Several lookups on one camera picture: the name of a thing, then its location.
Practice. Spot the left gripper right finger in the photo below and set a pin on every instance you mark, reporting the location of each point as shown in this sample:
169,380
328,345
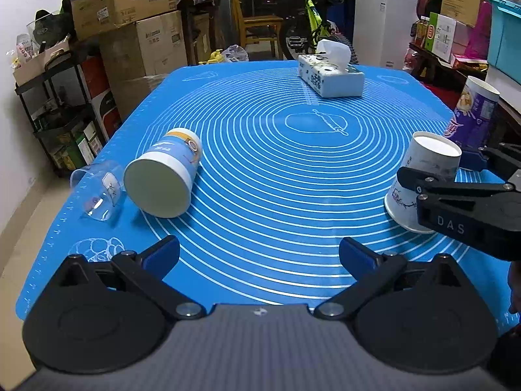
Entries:
374,273

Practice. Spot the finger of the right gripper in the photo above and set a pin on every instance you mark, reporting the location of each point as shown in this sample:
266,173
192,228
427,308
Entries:
447,185
503,161

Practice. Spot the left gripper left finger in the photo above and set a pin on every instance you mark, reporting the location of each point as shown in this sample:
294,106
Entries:
143,273

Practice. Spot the white grey-print paper cup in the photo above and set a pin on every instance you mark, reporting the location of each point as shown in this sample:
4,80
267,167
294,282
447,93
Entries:
428,156

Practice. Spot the tall purple paper cup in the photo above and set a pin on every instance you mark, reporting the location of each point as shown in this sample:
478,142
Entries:
471,117

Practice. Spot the white blue yellow paper cup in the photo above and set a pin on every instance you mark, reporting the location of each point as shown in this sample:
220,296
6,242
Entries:
159,182

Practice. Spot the clear plastic cup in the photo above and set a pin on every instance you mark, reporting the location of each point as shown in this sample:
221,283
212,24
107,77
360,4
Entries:
100,188

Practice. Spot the teal plastic storage bin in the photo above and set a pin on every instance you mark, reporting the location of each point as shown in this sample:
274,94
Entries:
505,38

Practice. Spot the blue silicone baking mat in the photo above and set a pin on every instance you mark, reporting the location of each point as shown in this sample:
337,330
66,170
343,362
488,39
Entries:
284,176

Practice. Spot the white green product box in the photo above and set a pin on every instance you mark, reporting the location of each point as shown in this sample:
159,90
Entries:
440,35

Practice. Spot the white patterned tissue box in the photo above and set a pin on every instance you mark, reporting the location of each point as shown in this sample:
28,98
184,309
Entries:
329,71

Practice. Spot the black metal shelf rack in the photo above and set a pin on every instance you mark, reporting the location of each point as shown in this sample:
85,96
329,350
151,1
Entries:
70,107

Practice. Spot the middle cardboard box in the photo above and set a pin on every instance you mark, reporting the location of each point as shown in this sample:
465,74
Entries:
148,47

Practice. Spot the black green bicycle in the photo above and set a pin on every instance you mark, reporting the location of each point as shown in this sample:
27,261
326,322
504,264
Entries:
305,23

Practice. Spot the wooden chair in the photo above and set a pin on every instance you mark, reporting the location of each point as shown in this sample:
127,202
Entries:
256,29

